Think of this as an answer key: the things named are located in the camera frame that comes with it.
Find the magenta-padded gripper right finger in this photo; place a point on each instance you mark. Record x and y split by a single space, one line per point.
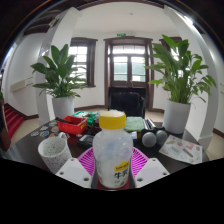
151 171

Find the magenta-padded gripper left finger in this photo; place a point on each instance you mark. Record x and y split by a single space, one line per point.
73 171

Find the clear bottle with yellow cap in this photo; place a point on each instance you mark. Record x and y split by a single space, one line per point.
112 156

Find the white speckled mug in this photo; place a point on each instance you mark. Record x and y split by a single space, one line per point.
51 153

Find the black case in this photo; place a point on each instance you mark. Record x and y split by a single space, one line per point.
86 141

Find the white printed sticker sheet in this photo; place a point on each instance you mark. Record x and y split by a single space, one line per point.
180 150

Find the red plastic basket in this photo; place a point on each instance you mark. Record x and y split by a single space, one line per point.
71 128

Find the green cloth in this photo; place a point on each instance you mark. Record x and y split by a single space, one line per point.
134 124

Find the green and white box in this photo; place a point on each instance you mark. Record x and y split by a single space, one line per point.
86 116

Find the leafy plant in white pot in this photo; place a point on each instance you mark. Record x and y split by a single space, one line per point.
176 116
62 106

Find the black chair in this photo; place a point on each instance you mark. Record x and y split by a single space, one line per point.
128 103

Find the red carpeted stairs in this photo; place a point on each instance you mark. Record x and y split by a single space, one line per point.
10 120

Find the brown wooden double door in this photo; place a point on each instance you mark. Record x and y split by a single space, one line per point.
128 66

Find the green exit sign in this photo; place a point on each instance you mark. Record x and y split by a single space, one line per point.
121 34

